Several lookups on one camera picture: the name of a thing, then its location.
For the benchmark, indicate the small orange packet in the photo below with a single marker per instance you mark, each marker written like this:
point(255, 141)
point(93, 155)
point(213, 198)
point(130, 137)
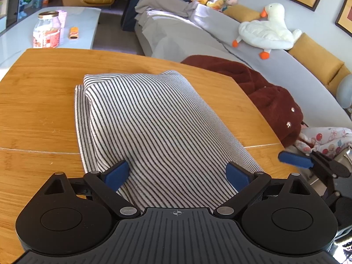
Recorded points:
point(74, 33)

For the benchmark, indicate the white coffee table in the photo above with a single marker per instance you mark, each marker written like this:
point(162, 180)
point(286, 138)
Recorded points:
point(79, 16)

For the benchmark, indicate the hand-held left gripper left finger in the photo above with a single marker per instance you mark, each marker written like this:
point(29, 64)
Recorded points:
point(117, 175)

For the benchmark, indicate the brown fleece jacket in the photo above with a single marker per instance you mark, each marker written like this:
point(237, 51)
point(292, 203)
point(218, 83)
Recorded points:
point(255, 88)

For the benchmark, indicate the white floral cloth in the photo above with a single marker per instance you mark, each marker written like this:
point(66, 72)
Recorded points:
point(330, 139)

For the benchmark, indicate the pink plush toy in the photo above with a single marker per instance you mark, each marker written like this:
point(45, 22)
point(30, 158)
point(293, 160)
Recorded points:
point(232, 0)

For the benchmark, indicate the blue figurine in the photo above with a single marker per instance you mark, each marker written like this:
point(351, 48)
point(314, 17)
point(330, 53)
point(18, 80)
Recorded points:
point(25, 1)

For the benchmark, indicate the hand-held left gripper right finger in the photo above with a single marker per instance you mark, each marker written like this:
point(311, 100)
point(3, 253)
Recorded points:
point(236, 175)

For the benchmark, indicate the grey shelf cabinet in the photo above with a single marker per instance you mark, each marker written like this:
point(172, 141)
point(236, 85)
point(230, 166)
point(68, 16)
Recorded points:
point(8, 0)

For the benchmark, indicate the yellow duck plush toy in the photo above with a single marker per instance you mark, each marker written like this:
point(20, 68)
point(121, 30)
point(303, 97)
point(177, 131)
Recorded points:
point(218, 3)

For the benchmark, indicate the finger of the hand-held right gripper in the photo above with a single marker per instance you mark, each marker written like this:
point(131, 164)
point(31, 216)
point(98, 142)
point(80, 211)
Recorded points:
point(295, 160)

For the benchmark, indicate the grey sofa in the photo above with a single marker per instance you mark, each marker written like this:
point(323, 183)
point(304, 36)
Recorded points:
point(302, 68)

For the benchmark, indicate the clear jar with red label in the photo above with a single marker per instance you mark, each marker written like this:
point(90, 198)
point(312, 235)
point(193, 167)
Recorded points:
point(46, 31)

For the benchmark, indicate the pink cup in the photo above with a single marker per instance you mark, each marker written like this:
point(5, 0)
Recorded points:
point(62, 18)

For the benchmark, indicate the mustard yellow cushion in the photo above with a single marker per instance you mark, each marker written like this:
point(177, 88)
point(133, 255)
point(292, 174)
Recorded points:
point(316, 55)
point(242, 12)
point(339, 81)

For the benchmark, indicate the white goose plush toy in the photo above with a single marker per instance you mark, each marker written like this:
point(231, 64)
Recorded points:
point(264, 33)

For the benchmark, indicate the black white striped shirt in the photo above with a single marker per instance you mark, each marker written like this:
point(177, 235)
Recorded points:
point(154, 121)

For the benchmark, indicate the pale grey round object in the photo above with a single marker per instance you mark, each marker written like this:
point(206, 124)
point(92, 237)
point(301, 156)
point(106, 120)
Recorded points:
point(345, 90)

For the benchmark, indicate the beige grey blanket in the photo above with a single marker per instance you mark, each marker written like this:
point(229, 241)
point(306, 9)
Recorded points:
point(162, 4)

